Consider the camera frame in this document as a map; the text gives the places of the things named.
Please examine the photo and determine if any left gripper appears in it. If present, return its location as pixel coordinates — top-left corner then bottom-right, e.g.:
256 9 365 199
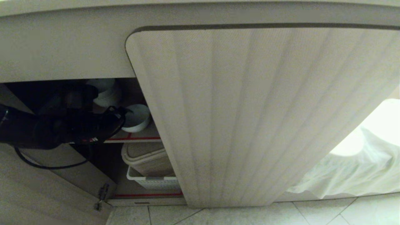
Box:
90 106 132 143

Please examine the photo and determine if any cabinet shelf with red edge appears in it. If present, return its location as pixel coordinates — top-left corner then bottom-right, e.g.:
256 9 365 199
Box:
103 129 162 144

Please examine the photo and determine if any beige kitchen cabinet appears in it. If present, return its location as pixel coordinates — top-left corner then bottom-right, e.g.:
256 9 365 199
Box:
0 0 400 207

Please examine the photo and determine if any plain beige cabinet door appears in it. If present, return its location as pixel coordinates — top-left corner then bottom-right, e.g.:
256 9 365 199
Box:
0 143 118 225

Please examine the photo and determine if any fluted beige cabinet door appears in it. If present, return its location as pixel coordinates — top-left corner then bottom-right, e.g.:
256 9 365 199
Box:
125 27 400 208

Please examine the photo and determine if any stack of white dishes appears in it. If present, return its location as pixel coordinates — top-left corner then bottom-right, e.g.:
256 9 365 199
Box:
86 79 123 108

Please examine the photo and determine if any white bowl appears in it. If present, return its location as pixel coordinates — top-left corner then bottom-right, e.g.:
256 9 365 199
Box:
121 104 152 133

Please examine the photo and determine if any beige lidded container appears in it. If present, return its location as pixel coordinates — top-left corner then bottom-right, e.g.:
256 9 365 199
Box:
121 142 176 178

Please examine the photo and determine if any metal door hinge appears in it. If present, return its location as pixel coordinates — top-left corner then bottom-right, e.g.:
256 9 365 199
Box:
93 183 112 211

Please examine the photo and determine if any white perforated basket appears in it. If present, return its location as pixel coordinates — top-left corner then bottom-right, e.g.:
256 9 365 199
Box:
126 166 182 190

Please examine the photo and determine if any white cloth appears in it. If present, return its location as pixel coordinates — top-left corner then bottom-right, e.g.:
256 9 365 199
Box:
287 98 400 200

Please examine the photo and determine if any black cable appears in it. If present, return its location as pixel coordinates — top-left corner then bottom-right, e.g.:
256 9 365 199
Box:
14 146 92 170

